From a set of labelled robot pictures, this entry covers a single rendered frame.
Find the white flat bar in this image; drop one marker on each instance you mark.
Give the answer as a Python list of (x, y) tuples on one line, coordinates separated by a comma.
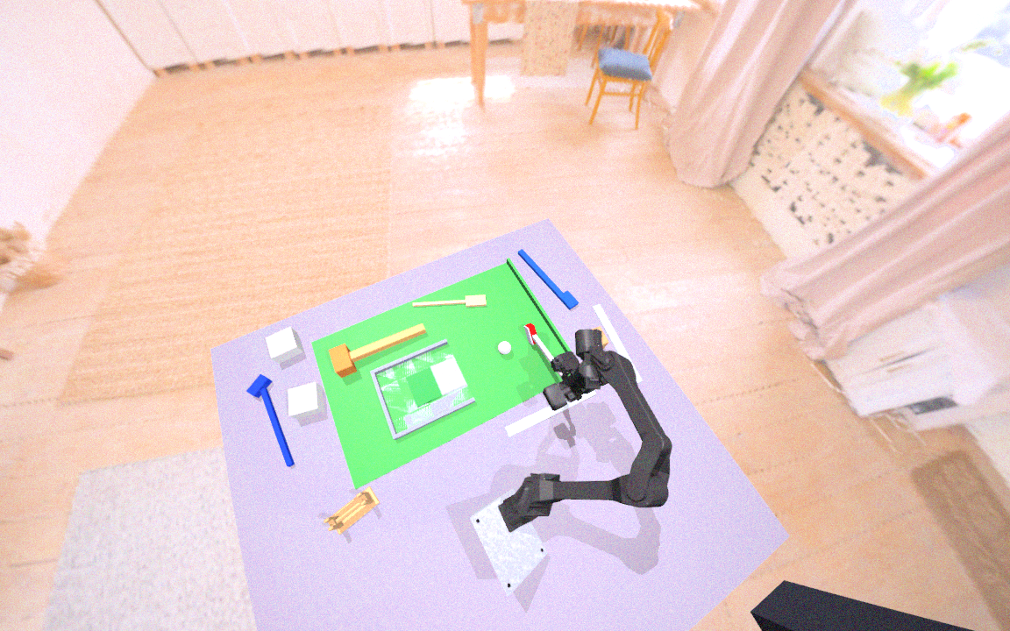
[(612, 335), (541, 415)]

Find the tan cube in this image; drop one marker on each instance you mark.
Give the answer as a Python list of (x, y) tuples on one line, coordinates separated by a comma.
[(604, 339)]

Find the green putting mat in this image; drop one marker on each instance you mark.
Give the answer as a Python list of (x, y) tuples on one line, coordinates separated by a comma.
[(497, 382)]

